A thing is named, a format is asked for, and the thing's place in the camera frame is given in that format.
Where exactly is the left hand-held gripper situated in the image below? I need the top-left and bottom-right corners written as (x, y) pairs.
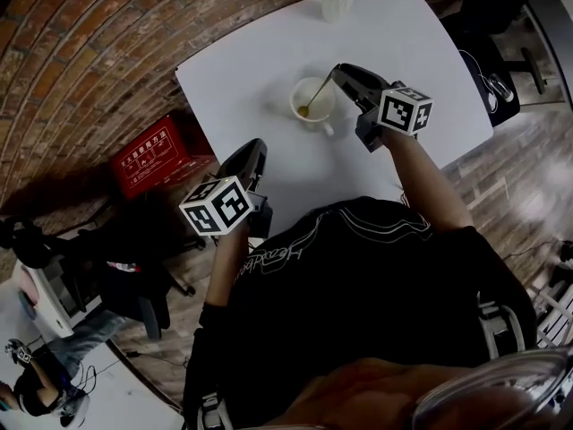
top-left (178, 137), bottom-right (275, 239)

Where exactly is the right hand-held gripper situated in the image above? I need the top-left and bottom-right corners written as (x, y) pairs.
top-left (331, 63), bottom-right (435, 154)

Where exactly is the white mug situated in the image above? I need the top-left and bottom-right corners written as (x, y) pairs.
top-left (289, 75), bottom-right (338, 138)

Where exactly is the gold spoon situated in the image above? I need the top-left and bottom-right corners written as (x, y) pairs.
top-left (295, 70), bottom-right (335, 120)

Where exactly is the person's right forearm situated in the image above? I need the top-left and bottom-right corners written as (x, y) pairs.
top-left (381, 127), bottom-right (476, 236)

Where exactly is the person's left forearm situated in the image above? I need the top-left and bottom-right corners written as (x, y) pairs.
top-left (204, 224), bottom-right (252, 308)

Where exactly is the white square table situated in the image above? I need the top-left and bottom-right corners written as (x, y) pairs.
top-left (175, 0), bottom-right (495, 242)

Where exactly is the red fire extinguisher box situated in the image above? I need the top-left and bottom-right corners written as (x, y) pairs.
top-left (108, 114), bottom-right (217, 202)

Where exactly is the black office chair with headrest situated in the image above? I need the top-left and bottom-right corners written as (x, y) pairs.
top-left (440, 0), bottom-right (564, 128)

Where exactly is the person's black printed t-shirt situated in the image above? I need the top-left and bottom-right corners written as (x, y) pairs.
top-left (182, 195), bottom-right (539, 430)

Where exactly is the office desk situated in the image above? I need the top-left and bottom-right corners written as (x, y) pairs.
top-left (522, 0), bottom-right (573, 103)

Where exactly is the white desk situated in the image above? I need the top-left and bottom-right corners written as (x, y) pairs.
top-left (0, 257), bottom-right (183, 430)

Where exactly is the white metal rack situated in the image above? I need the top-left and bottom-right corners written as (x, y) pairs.
top-left (530, 279), bottom-right (573, 349)

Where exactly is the shiny grey headset rim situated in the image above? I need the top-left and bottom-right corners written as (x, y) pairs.
top-left (410, 346), bottom-right (573, 430)

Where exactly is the white cable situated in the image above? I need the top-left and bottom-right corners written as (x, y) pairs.
top-left (459, 48), bottom-right (516, 114)

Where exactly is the grey strap buckle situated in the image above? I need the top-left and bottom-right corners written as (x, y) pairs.
top-left (475, 290), bottom-right (527, 361)
top-left (192, 390), bottom-right (230, 430)

